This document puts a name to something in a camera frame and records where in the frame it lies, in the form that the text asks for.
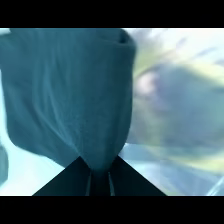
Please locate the dark teal garment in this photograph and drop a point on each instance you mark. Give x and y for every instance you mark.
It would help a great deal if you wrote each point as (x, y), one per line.
(70, 93)

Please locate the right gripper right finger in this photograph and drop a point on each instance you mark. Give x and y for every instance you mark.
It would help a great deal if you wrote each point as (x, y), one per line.
(130, 181)

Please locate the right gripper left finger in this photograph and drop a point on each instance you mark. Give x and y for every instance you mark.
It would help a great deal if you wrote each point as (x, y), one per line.
(71, 181)

